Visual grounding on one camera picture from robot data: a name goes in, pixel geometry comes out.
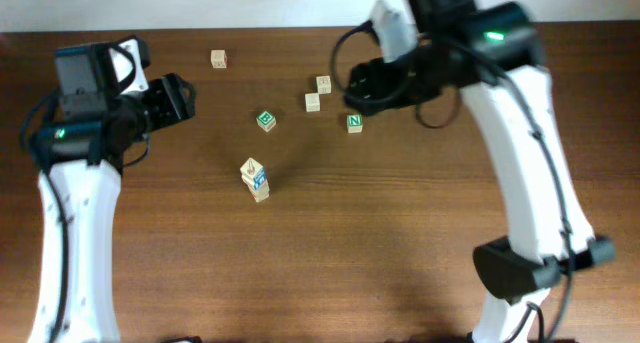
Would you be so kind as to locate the green B wooden block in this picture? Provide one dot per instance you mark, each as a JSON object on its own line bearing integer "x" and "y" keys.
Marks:
{"x": 266, "y": 120}

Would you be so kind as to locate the wooden block upper middle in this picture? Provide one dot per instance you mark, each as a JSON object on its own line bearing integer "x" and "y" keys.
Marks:
{"x": 323, "y": 84}

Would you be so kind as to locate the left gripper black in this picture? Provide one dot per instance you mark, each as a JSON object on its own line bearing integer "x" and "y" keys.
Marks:
{"x": 169, "y": 92}

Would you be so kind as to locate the wooden block below upper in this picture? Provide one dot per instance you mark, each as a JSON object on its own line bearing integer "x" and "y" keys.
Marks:
{"x": 312, "y": 102}

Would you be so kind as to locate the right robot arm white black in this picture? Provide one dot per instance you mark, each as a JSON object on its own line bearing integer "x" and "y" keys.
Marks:
{"x": 495, "y": 60}

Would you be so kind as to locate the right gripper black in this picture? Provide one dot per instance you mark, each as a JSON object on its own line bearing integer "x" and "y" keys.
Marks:
{"x": 368, "y": 91}

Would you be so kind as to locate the green N wooden block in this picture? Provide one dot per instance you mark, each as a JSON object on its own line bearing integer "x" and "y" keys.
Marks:
{"x": 354, "y": 123}

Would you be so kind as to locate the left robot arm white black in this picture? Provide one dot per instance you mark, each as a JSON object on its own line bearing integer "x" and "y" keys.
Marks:
{"x": 78, "y": 136}

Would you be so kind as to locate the blue bird picture block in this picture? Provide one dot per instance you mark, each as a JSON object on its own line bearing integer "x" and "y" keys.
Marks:
{"x": 253, "y": 170}

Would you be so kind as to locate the plain wooden block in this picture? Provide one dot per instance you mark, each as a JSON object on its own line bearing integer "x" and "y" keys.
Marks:
{"x": 218, "y": 59}
{"x": 259, "y": 197}

